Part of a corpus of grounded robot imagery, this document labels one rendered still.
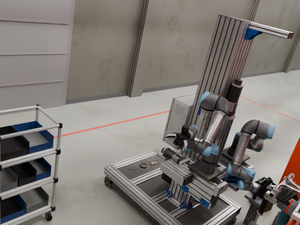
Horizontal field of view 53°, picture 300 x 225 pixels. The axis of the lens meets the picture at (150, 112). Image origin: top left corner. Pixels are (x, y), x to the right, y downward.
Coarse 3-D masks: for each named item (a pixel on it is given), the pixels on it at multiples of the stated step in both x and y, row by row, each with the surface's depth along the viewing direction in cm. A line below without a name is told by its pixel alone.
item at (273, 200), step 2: (268, 190) 220; (266, 192) 217; (268, 192) 217; (266, 194) 217; (268, 194) 216; (264, 196) 218; (266, 196) 217; (268, 196) 216; (270, 196) 215; (274, 196) 214; (266, 198) 217; (268, 198) 216; (270, 198) 215; (272, 198) 214; (274, 198) 213; (268, 200) 216; (270, 200) 215; (272, 200) 214; (274, 200) 213; (276, 200) 212; (272, 202) 214; (274, 202) 214; (276, 202) 214
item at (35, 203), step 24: (0, 144) 228; (24, 144) 233; (48, 144) 243; (0, 168) 215; (24, 168) 253; (48, 168) 259; (0, 192) 230; (24, 192) 274; (0, 216) 246; (24, 216) 255; (48, 216) 272
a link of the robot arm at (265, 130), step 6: (258, 126) 237; (264, 126) 236; (270, 126) 236; (258, 132) 238; (264, 132) 236; (270, 132) 235; (252, 138) 274; (258, 138) 252; (264, 138) 243; (270, 138) 238; (252, 144) 272; (258, 144) 264; (258, 150) 275
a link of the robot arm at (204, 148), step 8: (224, 104) 228; (216, 112) 230; (224, 112) 226; (216, 120) 225; (208, 128) 226; (216, 128) 223; (208, 136) 221; (200, 144) 221; (208, 144) 220; (200, 152) 220; (208, 152) 217
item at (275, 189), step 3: (279, 183) 220; (282, 183) 220; (276, 186) 215; (279, 186) 217; (282, 186) 220; (285, 186) 220; (288, 186) 219; (291, 186) 219; (273, 189) 213; (276, 189) 213; (291, 189) 219; (294, 189) 217; (297, 189) 217; (297, 192) 216
